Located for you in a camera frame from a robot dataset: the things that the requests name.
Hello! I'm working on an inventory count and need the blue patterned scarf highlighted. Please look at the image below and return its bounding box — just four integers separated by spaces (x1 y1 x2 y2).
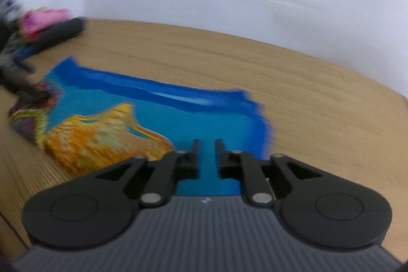
8 56 276 197

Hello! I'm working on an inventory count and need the pink folded cloth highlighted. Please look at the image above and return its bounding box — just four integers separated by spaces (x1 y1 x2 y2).
20 7 71 37

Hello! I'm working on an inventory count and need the dark grey folded cloth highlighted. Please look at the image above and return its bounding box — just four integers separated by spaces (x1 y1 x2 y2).
28 16 87 53

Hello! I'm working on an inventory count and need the blue cloth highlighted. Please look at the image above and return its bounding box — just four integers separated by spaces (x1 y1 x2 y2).
13 45 36 69

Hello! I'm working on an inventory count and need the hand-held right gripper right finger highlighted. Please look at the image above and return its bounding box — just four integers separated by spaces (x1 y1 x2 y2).
214 138 323 209

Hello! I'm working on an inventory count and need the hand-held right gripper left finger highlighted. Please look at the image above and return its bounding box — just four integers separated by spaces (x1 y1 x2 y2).
93 138 201 209

